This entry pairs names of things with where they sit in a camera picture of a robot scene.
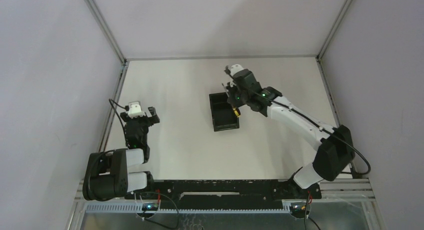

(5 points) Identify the controller board with wires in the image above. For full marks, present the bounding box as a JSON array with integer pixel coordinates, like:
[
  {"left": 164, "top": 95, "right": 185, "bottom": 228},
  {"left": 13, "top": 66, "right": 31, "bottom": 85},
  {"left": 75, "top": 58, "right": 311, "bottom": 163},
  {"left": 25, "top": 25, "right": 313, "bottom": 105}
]
[
  {"left": 133, "top": 191, "right": 181, "bottom": 230},
  {"left": 290, "top": 190, "right": 321, "bottom": 230}
]

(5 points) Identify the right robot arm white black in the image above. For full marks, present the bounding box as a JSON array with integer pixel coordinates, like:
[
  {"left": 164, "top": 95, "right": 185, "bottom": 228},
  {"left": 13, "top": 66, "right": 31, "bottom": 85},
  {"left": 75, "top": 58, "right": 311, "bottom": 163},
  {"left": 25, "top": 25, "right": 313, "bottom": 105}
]
[{"left": 224, "top": 64, "right": 356, "bottom": 190}]

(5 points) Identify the left controller board with wires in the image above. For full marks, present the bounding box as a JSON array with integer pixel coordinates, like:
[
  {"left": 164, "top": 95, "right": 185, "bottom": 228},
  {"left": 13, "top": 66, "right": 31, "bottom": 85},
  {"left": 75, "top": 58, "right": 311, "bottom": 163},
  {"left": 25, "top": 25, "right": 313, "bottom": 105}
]
[{"left": 133, "top": 191, "right": 181, "bottom": 230}]

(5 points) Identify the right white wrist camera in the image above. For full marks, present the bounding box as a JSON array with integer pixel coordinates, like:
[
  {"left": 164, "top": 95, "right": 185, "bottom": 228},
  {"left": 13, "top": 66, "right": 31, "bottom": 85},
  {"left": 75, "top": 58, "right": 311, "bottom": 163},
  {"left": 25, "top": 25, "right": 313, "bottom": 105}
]
[{"left": 224, "top": 64, "right": 245, "bottom": 77}]

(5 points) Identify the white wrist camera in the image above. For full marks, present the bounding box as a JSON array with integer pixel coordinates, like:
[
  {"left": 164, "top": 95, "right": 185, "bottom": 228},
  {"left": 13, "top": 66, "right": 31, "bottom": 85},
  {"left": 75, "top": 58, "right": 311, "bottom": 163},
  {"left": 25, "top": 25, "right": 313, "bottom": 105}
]
[
  {"left": 224, "top": 64, "right": 245, "bottom": 77},
  {"left": 127, "top": 101, "right": 146, "bottom": 119}
]

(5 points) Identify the right controller board with wires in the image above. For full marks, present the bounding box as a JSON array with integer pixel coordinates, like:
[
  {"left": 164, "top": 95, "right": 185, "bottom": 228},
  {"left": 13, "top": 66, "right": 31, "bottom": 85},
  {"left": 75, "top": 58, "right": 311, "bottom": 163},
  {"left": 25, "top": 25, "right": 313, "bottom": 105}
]
[{"left": 290, "top": 190, "right": 321, "bottom": 230}]

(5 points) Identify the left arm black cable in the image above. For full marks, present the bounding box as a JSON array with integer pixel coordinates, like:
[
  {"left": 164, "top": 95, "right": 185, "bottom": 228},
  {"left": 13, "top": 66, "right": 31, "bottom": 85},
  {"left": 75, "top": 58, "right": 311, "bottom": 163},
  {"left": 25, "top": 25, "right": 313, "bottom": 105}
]
[{"left": 108, "top": 98, "right": 131, "bottom": 147}]

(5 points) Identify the aluminium frame profile back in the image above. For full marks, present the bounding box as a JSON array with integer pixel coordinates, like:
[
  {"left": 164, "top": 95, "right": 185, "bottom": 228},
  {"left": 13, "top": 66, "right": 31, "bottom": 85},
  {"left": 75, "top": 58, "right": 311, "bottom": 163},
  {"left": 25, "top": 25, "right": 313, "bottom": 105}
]
[{"left": 126, "top": 54, "right": 317, "bottom": 62}]

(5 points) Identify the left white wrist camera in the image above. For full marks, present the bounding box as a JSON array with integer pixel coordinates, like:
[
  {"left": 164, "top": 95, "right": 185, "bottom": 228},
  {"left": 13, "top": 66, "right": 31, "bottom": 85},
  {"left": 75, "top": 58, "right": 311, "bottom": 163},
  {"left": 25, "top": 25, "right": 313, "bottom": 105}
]
[{"left": 127, "top": 101, "right": 146, "bottom": 119}]

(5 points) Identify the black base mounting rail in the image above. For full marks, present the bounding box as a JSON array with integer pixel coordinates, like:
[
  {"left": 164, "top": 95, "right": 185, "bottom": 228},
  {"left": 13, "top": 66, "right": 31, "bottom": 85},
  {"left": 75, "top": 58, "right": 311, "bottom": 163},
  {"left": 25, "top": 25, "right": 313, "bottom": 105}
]
[{"left": 124, "top": 179, "right": 322, "bottom": 211}]

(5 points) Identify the black plastic bin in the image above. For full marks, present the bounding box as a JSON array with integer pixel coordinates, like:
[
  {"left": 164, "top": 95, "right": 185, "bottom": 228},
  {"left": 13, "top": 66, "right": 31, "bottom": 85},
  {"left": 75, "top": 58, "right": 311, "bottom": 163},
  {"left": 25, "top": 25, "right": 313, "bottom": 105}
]
[{"left": 209, "top": 92, "right": 240, "bottom": 132}]

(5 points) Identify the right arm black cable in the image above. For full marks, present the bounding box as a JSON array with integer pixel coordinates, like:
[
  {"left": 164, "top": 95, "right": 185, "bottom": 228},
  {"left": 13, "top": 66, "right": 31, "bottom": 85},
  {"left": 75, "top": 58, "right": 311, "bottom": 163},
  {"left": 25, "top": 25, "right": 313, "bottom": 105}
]
[{"left": 225, "top": 67, "right": 372, "bottom": 176}]

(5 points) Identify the yellow black screwdriver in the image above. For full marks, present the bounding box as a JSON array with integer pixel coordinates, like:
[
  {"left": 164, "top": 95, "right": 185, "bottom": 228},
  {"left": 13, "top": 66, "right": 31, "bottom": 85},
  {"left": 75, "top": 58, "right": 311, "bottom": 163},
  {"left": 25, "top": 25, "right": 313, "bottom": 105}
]
[{"left": 232, "top": 107, "right": 241, "bottom": 118}]

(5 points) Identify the grey slotted cable duct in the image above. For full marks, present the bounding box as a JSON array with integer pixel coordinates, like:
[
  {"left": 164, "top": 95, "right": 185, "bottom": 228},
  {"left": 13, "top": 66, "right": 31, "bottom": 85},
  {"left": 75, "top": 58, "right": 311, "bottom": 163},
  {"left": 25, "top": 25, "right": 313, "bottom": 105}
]
[{"left": 82, "top": 201, "right": 292, "bottom": 214}]

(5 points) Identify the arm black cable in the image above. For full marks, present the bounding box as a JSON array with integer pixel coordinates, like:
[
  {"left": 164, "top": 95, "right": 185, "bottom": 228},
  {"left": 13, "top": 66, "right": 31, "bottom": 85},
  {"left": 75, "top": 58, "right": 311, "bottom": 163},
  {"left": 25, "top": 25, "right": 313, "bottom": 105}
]
[
  {"left": 108, "top": 98, "right": 131, "bottom": 147},
  {"left": 225, "top": 67, "right": 372, "bottom": 176}
]

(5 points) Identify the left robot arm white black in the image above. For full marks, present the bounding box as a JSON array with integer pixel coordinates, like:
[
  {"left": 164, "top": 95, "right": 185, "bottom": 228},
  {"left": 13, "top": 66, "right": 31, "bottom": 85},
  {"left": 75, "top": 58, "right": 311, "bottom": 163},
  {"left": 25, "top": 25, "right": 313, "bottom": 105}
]
[{"left": 82, "top": 106, "right": 160, "bottom": 202}]

